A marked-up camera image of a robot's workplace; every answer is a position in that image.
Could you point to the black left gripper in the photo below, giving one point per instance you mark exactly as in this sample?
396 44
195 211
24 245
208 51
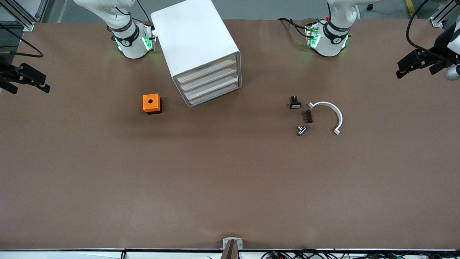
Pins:
439 49

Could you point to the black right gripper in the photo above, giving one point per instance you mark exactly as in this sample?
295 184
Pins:
4 75

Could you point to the white plastic drawer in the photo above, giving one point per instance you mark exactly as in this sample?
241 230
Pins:
206 70
214 94
211 86
209 78

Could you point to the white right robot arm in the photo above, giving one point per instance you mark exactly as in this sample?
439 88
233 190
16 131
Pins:
131 43

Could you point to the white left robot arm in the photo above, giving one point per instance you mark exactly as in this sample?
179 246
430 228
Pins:
332 39

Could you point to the orange button box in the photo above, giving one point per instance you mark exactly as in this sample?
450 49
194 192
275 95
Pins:
148 99

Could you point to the white drawer cabinet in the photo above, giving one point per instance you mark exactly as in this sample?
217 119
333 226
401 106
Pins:
194 36

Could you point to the white curved plastic arc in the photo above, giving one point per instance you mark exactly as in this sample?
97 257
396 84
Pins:
336 109

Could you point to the small brown block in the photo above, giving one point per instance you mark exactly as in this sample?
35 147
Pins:
308 116

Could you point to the black pushbutton with white face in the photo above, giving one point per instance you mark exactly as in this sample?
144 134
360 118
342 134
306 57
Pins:
295 104

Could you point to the silver metal valve fitting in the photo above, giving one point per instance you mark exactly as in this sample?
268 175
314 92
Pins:
302 130

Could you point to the brown table mat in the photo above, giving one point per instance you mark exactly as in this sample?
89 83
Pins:
230 180

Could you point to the aluminium frame profile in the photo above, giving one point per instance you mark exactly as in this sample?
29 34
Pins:
21 16
440 18

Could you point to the white table frame rail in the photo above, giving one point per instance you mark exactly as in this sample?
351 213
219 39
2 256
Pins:
72 254

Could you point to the grey metal bracket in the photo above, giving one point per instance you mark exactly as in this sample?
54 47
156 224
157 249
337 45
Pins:
232 245

